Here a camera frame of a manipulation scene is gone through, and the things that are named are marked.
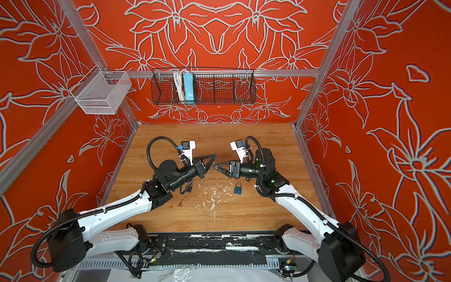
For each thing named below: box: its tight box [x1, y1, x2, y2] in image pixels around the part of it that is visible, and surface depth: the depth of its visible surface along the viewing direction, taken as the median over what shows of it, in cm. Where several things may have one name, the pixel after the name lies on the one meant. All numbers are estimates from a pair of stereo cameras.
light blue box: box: [183, 72, 195, 104], surface depth 92 cm
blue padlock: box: [233, 182, 242, 195], surface depth 92 cm
